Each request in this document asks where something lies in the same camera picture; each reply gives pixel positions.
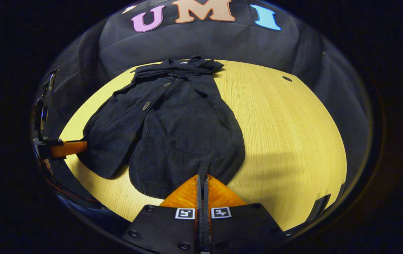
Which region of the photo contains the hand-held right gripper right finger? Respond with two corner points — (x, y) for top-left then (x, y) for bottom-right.
(203, 174), (288, 254)

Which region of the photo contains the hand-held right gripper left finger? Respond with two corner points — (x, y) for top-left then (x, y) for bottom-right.
(121, 174), (203, 254)

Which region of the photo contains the dark object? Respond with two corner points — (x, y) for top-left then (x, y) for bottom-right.
(305, 193), (331, 222)

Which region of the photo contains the black knit cardigan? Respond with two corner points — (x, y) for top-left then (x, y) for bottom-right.
(77, 55), (246, 200)

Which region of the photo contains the red cable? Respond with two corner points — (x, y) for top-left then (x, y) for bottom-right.
(41, 173), (99, 204)

